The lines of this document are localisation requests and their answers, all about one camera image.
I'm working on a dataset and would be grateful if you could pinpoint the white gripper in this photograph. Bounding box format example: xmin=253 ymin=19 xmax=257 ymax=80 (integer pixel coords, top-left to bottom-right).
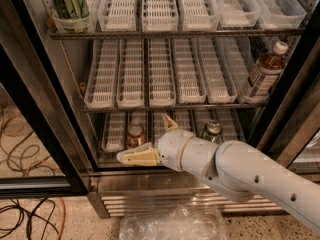
xmin=116 ymin=114 xmax=194 ymax=172

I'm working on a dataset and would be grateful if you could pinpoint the orange soda can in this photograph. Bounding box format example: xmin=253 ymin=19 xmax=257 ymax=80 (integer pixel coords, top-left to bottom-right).
xmin=126 ymin=123 xmax=145 ymax=148

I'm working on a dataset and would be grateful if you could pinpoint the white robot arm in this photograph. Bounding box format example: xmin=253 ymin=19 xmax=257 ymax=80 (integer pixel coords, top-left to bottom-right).
xmin=117 ymin=114 xmax=320 ymax=233

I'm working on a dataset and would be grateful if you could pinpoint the bottom shelf tray three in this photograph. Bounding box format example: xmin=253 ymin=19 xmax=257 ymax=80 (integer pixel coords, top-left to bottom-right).
xmin=152 ymin=112 xmax=166 ymax=147

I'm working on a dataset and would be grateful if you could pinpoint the shelf tray three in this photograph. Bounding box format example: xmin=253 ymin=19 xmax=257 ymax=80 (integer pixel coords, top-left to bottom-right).
xmin=148 ymin=39 xmax=176 ymax=107
xmin=141 ymin=0 xmax=178 ymax=32
xmin=152 ymin=112 xmax=166 ymax=147

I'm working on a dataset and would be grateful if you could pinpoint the bottom shelf tray two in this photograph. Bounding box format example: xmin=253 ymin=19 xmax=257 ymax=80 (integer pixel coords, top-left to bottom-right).
xmin=126 ymin=112 xmax=147 ymax=144

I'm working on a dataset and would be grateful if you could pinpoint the shelf tray two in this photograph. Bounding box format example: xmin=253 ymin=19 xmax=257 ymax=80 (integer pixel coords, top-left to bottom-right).
xmin=97 ymin=0 xmax=137 ymax=32
xmin=126 ymin=112 xmax=147 ymax=144
xmin=116 ymin=39 xmax=144 ymax=108

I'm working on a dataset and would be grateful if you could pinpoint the bottom shelf tray four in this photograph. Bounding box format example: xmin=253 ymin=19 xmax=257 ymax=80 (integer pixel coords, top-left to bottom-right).
xmin=174 ymin=110 xmax=196 ymax=133

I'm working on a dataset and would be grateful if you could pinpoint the shelf tray four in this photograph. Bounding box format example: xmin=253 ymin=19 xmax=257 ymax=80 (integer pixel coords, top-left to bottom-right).
xmin=174 ymin=110 xmax=196 ymax=133
xmin=178 ymin=0 xmax=220 ymax=32
xmin=172 ymin=39 xmax=206 ymax=103

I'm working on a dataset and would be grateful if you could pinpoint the bottom shelf tray one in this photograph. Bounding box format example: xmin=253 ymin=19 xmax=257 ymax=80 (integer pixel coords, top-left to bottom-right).
xmin=101 ymin=112 xmax=126 ymax=153

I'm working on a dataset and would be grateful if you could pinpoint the shelf tray one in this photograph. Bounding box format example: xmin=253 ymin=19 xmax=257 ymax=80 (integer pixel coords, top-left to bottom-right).
xmin=84 ymin=40 xmax=119 ymax=110
xmin=52 ymin=0 xmax=101 ymax=33
xmin=101 ymin=112 xmax=126 ymax=153

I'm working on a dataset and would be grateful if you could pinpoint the bottom shelf tray five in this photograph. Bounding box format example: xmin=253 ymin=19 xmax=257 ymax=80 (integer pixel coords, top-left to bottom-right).
xmin=195 ymin=110 xmax=217 ymax=138

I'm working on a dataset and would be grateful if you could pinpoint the shelf tray five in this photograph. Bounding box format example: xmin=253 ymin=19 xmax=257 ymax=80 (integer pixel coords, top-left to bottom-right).
xmin=216 ymin=0 xmax=261 ymax=28
xmin=197 ymin=38 xmax=238 ymax=104
xmin=195 ymin=110 xmax=217 ymax=138

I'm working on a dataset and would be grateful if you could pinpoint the middle shelf tray two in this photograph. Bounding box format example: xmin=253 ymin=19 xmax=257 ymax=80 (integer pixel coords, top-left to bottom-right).
xmin=116 ymin=39 xmax=144 ymax=108

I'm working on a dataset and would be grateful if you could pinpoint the green soda can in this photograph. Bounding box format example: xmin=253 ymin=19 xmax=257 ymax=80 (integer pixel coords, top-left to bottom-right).
xmin=201 ymin=120 xmax=222 ymax=143

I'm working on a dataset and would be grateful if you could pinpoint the middle shelf tray four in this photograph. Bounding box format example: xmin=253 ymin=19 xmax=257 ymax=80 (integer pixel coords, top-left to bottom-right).
xmin=172 ymin=39 xmax=206 ymax=103

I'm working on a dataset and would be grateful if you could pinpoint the middle shelf tray three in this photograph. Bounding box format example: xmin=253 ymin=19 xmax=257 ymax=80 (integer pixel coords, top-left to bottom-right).
xmin=148 ymin=39 xmax=176 ymax=107

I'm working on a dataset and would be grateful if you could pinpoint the steel fridge base grille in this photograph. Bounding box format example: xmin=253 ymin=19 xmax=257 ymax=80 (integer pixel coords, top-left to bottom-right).
xmin=87 ymin=167 xmax=284 ymax=219

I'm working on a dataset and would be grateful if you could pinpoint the bottom shelf tray six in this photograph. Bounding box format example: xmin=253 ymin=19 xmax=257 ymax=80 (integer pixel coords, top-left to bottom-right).
xmin=215 ymin=109 xmax=245 ymax=141

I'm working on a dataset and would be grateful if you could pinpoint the shelf tray six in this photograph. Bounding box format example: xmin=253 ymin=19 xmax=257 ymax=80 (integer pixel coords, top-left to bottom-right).
xmin=215 ymin=109 xmax=245 ymax=141
xmin=256 ymin=0 xmax=306 ymax=29
xmin=216 ymin=37 xmax=269 ymax=104

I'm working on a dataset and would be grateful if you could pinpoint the middle shelf tray one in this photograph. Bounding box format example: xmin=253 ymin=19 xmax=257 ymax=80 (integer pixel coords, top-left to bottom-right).
xmin=84 ymin=40 xmax=119 ymax=110

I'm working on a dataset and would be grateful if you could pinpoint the middle shelf tray five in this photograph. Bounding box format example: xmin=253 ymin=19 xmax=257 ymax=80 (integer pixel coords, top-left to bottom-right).
xmin=197 ymin=38 xmax=238 ymax=104

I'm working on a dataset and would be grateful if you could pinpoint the open glass fridge door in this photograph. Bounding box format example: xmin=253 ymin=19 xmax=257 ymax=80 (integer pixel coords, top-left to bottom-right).
xmin=0 ymin=0 xmax=93 ymax=198

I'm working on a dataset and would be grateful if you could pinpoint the top shelf tray three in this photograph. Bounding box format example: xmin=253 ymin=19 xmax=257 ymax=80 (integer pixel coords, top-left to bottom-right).
xmin=141 ymin=0 xmax=178 ymax=32

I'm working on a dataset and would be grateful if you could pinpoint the middle shelf tray six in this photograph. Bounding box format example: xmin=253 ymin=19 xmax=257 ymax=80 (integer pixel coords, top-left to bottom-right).
xmin=216 ymin=37 xmax=269 ymax=104

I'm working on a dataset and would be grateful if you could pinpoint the top shelf tray four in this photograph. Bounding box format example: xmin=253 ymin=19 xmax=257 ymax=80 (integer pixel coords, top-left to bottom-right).
xmin=178 ymin=0 xmax=220 ymax=32

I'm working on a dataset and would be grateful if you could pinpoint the right glass fridge door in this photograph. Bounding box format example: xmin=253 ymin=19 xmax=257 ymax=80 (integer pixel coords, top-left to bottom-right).
xmin=248 ymin=4 xmax=320 ymax=168

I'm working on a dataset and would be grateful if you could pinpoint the top shelf tray two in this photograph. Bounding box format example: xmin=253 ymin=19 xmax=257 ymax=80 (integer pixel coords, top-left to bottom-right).
xmin=97 ymin=0 xmax=137 ymax=32

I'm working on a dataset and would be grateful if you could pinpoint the top shelf tray five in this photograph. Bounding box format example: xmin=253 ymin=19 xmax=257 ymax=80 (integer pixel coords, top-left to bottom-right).
xmin=216 ymin=0 xmax=261 ymax=28

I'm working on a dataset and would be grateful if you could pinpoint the green drink bottle top shelf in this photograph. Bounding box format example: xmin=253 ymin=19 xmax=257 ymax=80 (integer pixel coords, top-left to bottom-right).
xmin=53 ymin=0 xmax=89 ymax=20

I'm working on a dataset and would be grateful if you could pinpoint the top shelf tray one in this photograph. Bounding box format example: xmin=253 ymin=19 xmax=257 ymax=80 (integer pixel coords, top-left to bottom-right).
xmin=52 ymin=0 xmax=101 ymax=33

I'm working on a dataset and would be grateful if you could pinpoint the top shelf tray six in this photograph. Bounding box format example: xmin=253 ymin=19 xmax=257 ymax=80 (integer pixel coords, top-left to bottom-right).
xmin=256 ymin=0 xmax=306 ymax=29

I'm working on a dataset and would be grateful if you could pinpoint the clear plastic container on floor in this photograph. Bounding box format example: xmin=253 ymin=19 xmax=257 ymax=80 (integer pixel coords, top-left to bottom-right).
xmin=119 ymin=205 xmax=228 ymax=240

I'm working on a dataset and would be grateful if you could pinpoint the brown tea bottle white cap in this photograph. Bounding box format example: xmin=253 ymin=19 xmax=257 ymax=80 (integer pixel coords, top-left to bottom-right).
xmin=243 ymin=41 xmax=288 ymax=98

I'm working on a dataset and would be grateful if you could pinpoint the black cable on floor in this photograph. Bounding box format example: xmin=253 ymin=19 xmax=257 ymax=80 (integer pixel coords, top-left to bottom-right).
xmin=0 ymin=103 xmax=60 ymax=240

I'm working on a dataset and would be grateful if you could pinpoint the orange cable on floor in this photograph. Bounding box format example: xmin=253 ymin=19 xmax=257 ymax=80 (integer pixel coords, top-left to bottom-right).
xmin=0 ymin=112 xmax=67 ymax=240

